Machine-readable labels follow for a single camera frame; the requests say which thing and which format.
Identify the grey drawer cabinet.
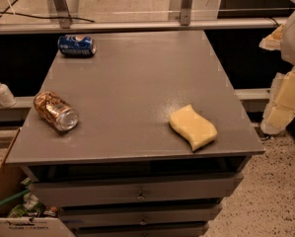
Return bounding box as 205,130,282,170
5,30,266,237

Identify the metal window rail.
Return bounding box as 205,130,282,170
0,17,287,35

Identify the grey drawer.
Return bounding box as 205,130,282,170
76,222,208,237
30,173,243,207
59,203,221,228

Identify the blue pepsi can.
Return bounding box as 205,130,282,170
57,36,96,57

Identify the bottom grey drawer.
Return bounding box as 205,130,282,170
76,222,208,237

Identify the yellow sponge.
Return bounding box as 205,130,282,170
169,105,218,151

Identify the black cable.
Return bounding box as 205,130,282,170
0,0,96,24

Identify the middle grey drawer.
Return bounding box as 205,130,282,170
59,203,221,228

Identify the orange soda can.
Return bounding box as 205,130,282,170
34,91,79,132

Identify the cardboard box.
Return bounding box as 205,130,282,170
0,127,75,237

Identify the white pump bottle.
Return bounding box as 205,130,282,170
0,82,16,108

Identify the green pole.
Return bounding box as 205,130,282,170
0,189,30,207

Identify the top grey drawer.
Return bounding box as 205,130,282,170
30,173,243,207

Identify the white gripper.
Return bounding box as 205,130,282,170
258,11,295,134

